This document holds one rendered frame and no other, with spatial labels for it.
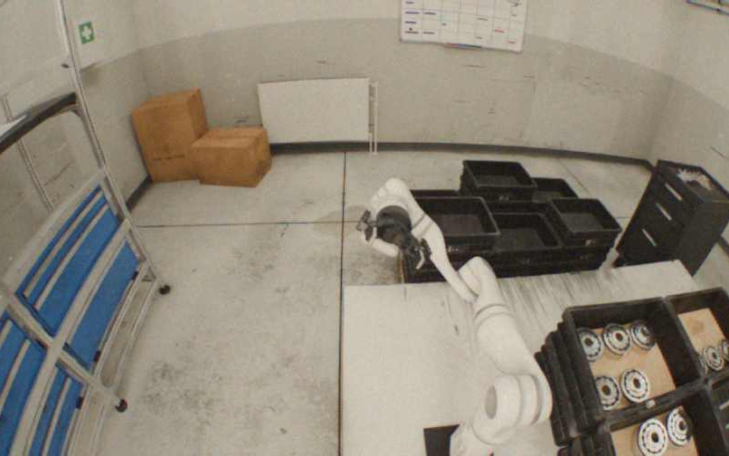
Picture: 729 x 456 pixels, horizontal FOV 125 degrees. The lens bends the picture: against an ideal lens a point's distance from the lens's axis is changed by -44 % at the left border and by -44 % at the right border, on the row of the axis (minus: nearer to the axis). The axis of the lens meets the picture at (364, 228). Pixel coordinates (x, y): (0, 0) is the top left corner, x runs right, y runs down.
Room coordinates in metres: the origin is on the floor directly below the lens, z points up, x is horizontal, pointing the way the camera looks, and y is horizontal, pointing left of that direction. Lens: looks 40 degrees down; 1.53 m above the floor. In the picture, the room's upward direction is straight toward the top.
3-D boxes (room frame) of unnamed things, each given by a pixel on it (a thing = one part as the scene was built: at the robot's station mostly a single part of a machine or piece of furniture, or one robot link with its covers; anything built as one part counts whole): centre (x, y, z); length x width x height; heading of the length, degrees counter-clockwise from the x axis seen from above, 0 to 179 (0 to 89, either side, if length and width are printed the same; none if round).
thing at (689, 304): (0.25, -1.08, 0.87); 0.40 x 0.30 x 0.11; 88
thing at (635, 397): (0.19, -0.67, 0.86); 0.10 x 0.10 x 0.01
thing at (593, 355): (0.34, -0.57, 0.86); 0.10 x 0.10 x 0.01
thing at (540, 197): (1.64, -1.20, 0.31); 0.40 x 0.30 x 0.34; 92
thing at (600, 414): (0.26, -0.68, 0.92); 0.40 x 0.30 x 0.02; 88
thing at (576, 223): (1.24, -1.22, 0.37); 0.40 x 0.30 x 0.45; 92
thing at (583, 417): (0.26, -0.68, 0.87); 0.40 x 0.30 x 0.11; 88
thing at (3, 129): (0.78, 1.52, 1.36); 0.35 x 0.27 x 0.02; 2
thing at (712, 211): (1.22, -2.16, 0.45); 0.60 x 0.45 x 0.90; 92
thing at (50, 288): (0.76, 1.29, 0.60); 0.72 x 0.03 x 0.56; 2
